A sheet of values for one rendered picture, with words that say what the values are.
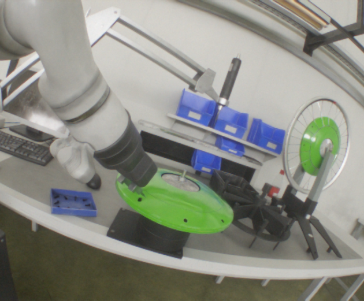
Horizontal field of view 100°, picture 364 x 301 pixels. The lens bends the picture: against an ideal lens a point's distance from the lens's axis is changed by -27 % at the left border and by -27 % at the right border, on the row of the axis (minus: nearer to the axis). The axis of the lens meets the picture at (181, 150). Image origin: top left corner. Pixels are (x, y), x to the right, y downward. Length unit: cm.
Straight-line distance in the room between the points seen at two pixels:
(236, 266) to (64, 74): 60
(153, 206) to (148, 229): 12
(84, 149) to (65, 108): 6
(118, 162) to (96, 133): 6
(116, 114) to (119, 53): 123
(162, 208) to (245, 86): 122
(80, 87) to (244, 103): 135
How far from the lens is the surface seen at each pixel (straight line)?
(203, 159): 143
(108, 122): 24
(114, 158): 27
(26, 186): 68
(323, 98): 111
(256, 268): 68
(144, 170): 32
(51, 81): 20
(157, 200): 42
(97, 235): 55
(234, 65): 79
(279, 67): 165
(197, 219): 42
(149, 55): 64
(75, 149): 26
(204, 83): 70
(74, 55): 20
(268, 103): 157
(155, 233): 52
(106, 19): 63
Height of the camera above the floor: 126
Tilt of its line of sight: 10 degrees down
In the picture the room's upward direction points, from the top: 20 degrees clockwise
